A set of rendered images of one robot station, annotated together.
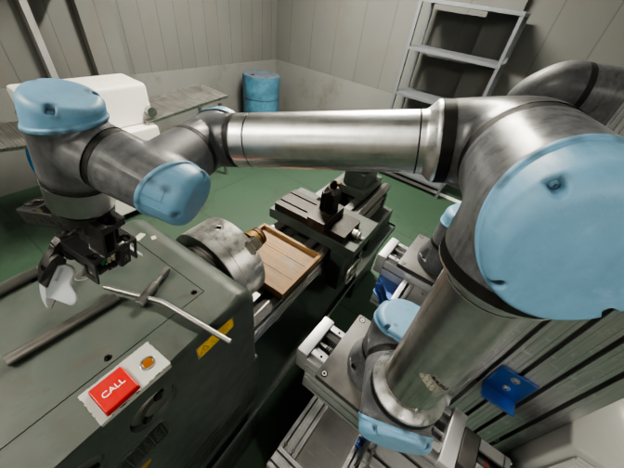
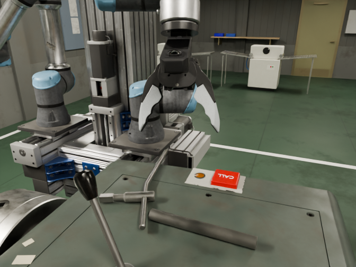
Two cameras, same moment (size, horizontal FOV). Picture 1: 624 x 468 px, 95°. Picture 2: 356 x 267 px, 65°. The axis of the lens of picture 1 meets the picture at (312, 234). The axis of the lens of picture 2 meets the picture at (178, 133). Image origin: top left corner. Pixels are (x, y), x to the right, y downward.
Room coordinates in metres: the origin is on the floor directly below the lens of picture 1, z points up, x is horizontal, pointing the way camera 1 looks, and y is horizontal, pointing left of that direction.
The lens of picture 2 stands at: (0.39, 0.87, 1.61)
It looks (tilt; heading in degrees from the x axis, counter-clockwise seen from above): 22 degrees down; 261
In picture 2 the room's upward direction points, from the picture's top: straight up
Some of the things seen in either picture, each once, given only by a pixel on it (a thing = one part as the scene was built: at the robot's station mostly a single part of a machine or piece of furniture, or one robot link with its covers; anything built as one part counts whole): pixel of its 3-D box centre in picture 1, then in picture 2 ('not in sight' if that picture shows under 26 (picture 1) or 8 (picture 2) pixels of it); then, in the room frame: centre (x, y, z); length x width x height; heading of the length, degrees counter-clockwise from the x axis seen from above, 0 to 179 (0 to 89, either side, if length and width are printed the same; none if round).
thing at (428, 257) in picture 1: (443, 252); (52, 112); (0.77, -0.47, 1.21); 0.15 x 0.15 x 0.10
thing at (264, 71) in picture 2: not in sight; (265, 67); (-2.84, -5.66, 0.52); 2.18 x 0.54 x 1.04; 147
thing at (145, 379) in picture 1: (131, 384); (215, 189); (0.20, 0.31, 1.23); 0.13 x 0.08 x 0.06; 152
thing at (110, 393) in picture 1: (114, 390); (225, 179); (0.18, 0.31, 1.26); 0.06 x 0.06 x 0.02; 62
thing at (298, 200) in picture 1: (317, 214); not in sight; (1.23, -0.01, 0.95); 0.43 x 0.18 x 0.04; 62
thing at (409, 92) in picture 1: (435, 108); not in sight; (3.64, -1.21, 0.96); 0.96 x 0.40 x 1.91; 59
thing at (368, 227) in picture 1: (323, 219); not in sight; (1.26, -0.05, 0.90); 0.53 x 0.30 x 0.06; 62
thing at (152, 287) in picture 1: (154, 285); (127, 197); (0.41, 0.36, 1.27); 0.12 x 0.02 x 0.02; 174
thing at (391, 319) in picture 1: (397, 335); (146, 97); (0.34, -0.21, 1.33); 0.13 x 0.12 x 0.14; 171
